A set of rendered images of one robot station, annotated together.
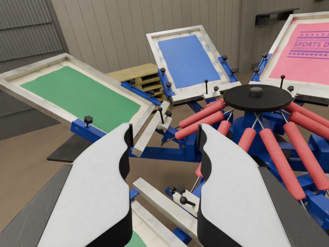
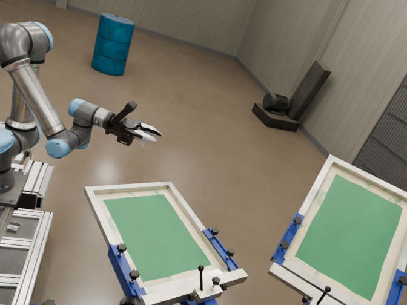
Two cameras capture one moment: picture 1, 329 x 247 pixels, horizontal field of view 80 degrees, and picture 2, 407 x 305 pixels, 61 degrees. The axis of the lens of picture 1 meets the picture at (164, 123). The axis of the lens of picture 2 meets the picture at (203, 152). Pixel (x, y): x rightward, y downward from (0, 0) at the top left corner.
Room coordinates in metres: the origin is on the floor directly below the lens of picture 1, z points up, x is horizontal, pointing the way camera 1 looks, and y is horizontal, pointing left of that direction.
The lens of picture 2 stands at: (0.28, -1.19, 2.25)
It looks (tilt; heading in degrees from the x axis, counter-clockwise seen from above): 26 degrees down; 89
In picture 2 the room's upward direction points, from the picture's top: 21 degrees clockwise
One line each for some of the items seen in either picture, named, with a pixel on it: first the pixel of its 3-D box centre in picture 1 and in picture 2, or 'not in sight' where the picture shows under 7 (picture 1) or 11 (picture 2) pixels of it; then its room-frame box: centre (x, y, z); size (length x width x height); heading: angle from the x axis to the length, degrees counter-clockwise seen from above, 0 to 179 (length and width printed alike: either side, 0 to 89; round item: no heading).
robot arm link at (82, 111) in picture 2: not in sight; (85, 112); (-0.19, 0.03, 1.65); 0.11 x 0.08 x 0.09; 175
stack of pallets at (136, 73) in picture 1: (134, 92); not in sight; (3.71, 0.49, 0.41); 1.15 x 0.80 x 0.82; 109
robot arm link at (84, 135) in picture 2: not in sight; (79, 135); (-0.19, 0.01, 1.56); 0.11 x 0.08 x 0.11; 85
